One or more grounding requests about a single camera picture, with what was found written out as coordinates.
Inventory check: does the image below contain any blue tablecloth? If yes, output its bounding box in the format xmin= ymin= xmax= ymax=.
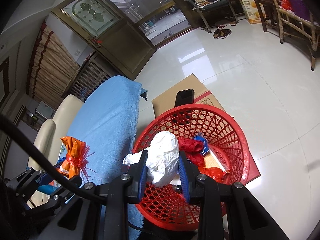
xmin=58 ymin=75 xmax=148 ymax=240

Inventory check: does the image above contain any pair of slippers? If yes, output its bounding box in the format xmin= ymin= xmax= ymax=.
xmin=213 ymin=29 xmax=232 ymax=39

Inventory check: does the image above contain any wooden crib railing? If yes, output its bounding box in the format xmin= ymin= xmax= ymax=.
xmin=61 ymin=52 xmax=120 ymax=102

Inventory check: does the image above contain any black phone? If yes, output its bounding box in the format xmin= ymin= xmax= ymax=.
xmin=172 ymin=88 xmax=195 ymax=126

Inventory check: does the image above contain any bright red plastic bag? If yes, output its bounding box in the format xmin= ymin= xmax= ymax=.
xmin=199 ymin=166 xmax=229 ymax=183

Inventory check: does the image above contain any blue toothpaste box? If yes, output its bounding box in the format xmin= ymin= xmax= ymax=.
xmin=194 ymin=132 xmax=210 ymax=156

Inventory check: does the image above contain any orange white carton box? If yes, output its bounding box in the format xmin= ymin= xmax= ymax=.
xmin=203 ymin=145 xmax=229 ymax=175

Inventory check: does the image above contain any orange bag bundle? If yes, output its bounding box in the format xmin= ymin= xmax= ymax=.
xmin=57 ymin=136 xmax=94 ymax=181

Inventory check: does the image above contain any dark red plastic bag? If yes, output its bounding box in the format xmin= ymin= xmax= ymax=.
xmin=178 ymin=137 xmax=205 ymax=167

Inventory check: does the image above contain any red mesh trash basket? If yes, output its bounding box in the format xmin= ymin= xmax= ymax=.
xmin=132 ymin=103 xmax=251 ymax=231

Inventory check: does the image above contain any white bag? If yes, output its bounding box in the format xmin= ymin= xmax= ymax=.
xmin=122 ymin=131 xmax=180 ymax=188

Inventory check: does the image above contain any black metal chair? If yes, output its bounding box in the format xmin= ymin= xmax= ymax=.
xmin=176 ymin=0 xmax=239 ymax=34

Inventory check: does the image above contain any teal insulated bottle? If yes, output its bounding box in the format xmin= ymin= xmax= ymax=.
xmin=37 ymin=173 xmax=60 ymax=195

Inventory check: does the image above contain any yellow printed carton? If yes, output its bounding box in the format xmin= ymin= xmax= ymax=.
xmin=239 ymin=0 xmax=261 ymax=24

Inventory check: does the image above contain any beige curtain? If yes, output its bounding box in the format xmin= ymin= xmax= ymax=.
xmin=26 ymin=22 xmax=79 ymax=109

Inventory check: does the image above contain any cream leather sofa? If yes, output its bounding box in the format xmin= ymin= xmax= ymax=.
xmin=34 ymin=95 xmax=84 ymax=165

